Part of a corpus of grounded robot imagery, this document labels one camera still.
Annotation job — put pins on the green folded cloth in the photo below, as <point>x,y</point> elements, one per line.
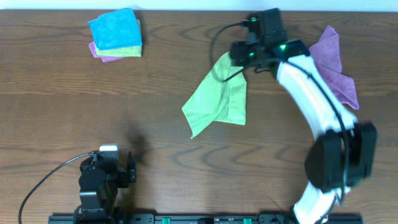
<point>134,51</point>

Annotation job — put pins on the purple crumpled cloth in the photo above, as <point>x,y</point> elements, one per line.
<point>326,54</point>

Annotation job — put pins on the purple folded cloth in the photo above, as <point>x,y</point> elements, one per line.
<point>104,59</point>

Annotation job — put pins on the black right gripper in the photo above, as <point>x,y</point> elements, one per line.
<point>237,53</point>

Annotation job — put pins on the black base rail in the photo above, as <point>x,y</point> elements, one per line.
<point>262,218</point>

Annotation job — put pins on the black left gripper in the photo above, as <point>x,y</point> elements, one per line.
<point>131,174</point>

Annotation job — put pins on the light green cloth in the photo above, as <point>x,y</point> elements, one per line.
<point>221,97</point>

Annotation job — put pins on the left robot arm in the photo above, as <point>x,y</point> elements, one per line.
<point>100,180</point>

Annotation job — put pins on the blue folded cloth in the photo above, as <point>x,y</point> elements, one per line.
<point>116,29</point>

